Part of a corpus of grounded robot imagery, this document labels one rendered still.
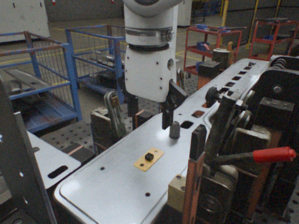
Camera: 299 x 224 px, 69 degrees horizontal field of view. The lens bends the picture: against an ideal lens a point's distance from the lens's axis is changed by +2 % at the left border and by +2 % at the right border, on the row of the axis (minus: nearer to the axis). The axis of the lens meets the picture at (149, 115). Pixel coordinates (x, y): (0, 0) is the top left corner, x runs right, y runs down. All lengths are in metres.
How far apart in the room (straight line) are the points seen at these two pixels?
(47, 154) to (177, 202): 0.35
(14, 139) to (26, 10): 8.34
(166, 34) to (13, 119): 0.27
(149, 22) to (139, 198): 0.32
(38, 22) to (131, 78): 8.28
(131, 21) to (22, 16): 8.17
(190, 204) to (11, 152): 0.25
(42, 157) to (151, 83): 0.34
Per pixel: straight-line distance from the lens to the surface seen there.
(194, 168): 0.31
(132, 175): 0.50
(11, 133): 0.25
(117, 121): 0.63
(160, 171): 0.51
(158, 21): 0.37
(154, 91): 0.41
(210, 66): 1.20
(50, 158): 0.59
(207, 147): 0.41
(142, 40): 0.37
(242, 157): 0.41
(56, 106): 2.91
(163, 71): 0.39
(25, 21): 8.55
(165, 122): 0.43
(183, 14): 11.39
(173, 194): 0.40
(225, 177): 0.45
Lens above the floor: 1.35
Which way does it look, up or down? 29 degrees down
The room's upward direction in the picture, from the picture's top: straight up
